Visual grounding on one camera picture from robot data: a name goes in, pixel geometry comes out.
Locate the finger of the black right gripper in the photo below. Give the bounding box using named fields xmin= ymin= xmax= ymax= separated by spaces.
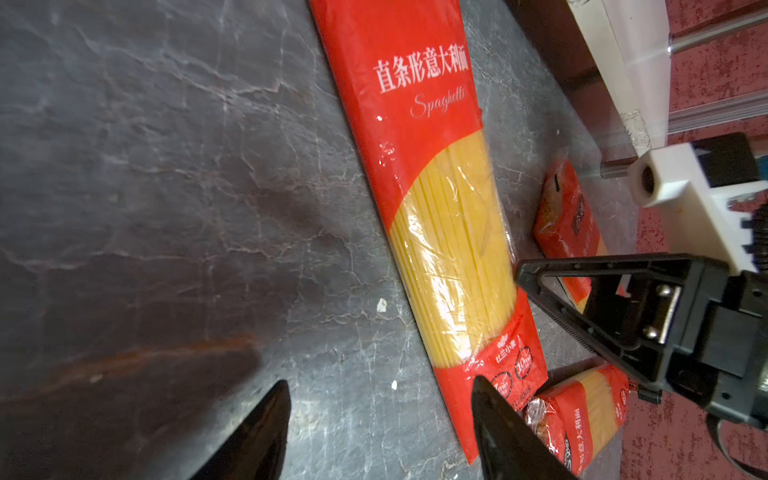
xmin=517 ymin=275 xmax=663 ymax=404
xmin=515 ymin=253 xmax=711 ymax=296

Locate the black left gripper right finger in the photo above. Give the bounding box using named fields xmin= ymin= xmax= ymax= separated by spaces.
xmin=471 ymin=376 xmax=576 ymax=480

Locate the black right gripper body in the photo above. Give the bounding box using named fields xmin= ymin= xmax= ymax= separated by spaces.
xmin=590 ymin=255 xmax=767 ymax=429

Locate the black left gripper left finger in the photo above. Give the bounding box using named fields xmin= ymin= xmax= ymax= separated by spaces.
xmin=192 ymin=380 xmax=291 ymax=480

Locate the red spaghetti bag back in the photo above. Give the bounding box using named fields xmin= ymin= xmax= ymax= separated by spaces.
xmin=532 ymin=157 xmax=631 ymax=313

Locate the red spaghetti bag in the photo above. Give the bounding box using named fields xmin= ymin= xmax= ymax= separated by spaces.
xmin=523 ymin=364 xmax=631 ymax=476
xmin=311 ymin=1 xmax=548 ymax=461
xmin=532 ymin=157 xmax=631 ymax=313

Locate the red spaghetti bag front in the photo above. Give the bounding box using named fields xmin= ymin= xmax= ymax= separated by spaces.
xmin=523 ymin=364 xmax=631 ymax=476

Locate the white two-tier shelf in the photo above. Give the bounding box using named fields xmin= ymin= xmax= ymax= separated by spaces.
xmin=563 ymin=0 xmax=768 ymax=181

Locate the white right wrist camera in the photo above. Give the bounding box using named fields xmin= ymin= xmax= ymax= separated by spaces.
xmin=627 ymin=133 xmax=767 ymax=275

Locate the aluminium corner post right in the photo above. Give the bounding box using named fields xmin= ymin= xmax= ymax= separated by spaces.
xmin=667 ymin=90 xmax=767 ymax=135

